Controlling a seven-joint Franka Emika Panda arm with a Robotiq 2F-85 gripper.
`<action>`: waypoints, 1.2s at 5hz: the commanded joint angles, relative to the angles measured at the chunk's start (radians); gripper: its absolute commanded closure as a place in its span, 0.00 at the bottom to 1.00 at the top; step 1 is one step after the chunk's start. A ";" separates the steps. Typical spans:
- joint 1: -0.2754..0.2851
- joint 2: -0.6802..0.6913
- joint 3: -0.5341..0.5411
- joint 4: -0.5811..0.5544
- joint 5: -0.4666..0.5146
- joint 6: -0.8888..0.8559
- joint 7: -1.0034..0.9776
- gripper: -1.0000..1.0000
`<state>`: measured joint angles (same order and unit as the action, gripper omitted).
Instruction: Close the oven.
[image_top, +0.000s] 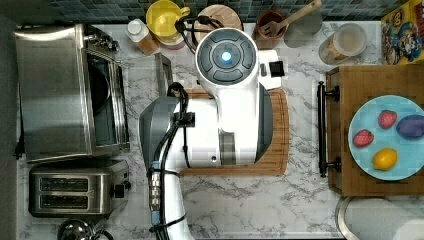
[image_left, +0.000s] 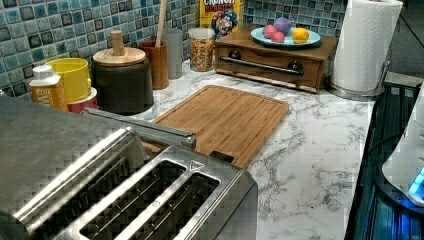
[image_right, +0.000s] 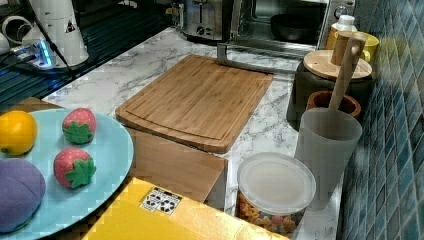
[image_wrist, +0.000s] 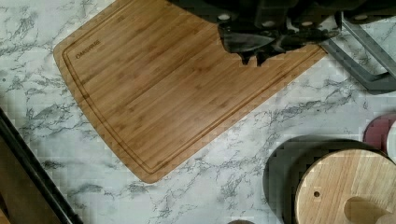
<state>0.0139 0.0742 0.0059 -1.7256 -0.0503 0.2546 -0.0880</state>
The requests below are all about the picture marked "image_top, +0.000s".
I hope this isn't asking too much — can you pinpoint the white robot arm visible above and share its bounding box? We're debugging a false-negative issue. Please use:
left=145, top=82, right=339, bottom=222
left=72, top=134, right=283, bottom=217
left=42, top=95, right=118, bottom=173
left=138, top=28, right=273, bottom=240

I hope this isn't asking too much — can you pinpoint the stainless steel toaster oven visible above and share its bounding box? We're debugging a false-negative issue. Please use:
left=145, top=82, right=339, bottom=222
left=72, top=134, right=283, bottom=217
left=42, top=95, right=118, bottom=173
left=15, top=24, right=129, bottom=163

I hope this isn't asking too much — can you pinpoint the bamboo cutting board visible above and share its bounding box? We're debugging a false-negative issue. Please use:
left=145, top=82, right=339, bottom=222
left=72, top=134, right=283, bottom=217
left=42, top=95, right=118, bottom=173
left=181, top=89, right=289, bottom=176

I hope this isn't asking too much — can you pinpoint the brown utensil holder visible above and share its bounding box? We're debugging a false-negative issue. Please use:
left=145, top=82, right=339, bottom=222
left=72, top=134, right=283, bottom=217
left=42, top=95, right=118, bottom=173
left=254, top=10, right=286, bottom=50

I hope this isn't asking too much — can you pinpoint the orange juice bottle white cap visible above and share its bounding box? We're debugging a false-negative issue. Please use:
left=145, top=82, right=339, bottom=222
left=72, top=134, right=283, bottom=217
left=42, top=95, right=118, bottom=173
left=126, top=19, right=159, bottom=55

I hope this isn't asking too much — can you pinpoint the black canister with wooden lid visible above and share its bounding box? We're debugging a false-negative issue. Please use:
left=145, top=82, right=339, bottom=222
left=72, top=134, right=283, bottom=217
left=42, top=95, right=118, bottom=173
left=194, top=4, right=244, bottom=42

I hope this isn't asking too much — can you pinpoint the yellow mug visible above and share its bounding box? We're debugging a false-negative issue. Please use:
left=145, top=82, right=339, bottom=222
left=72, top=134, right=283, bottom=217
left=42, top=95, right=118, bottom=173
left=146, top=0, right=191, bottom=43

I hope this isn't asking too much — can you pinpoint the grey cup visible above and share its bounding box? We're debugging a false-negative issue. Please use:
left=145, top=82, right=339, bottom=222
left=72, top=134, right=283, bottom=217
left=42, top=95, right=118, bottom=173
left=283, top=11, right=322, bottom=48

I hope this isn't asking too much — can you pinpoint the wooden drawer box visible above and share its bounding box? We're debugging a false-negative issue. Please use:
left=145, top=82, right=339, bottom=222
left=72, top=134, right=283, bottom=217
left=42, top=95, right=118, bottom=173
left=325, top=64, right=424, bottom=197

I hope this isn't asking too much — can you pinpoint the red strawberry near lemon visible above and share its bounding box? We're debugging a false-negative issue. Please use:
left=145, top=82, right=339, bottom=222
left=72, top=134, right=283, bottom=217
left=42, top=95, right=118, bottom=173
left=353, top=129, right=374, bottom=148

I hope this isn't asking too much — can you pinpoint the stainless steel two-slot toaster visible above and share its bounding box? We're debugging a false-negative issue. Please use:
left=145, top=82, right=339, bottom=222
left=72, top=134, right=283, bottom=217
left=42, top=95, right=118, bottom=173
left=28, top=159, right=131, bottom=217

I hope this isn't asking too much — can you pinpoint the clear cereal jar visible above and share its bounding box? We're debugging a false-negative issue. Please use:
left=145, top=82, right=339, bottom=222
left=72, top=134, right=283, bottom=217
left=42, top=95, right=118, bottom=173
left=319, top=23, right=367, bottom=65

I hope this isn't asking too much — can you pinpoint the light blue plate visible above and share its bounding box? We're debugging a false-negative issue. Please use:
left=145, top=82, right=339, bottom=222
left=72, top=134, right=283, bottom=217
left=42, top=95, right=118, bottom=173
left=348, top=95, right=424, bottom=181

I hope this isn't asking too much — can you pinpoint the red strawberry near plum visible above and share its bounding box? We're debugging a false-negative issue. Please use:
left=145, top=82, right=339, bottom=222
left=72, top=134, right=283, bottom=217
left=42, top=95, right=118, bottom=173
left=378, top=110, right=397, bottom=129

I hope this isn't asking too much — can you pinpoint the shiny metal kettle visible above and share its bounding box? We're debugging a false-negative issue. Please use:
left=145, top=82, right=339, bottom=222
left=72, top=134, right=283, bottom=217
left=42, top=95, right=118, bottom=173
left=57, top=219, right=114, bottom=240

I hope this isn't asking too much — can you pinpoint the yellow lemon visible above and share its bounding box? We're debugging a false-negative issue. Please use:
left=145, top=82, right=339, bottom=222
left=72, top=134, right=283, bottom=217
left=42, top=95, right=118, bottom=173
left=373, top=148, right=398, bottom=171

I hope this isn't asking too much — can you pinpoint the purple plum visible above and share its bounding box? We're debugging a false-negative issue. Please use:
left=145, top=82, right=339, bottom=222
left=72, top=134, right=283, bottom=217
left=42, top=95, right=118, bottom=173
left=396, top=115, right=424, bottom=139

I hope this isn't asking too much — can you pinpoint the cereal box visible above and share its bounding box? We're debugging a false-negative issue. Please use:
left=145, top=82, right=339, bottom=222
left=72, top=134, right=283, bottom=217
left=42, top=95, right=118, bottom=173
left=381, top=0, right=424, bottom=65

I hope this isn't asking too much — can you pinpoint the black drawer handle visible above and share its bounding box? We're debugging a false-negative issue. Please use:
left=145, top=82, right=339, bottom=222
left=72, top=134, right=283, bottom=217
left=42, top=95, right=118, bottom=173
left=317, top=81, right=341, bottom=178

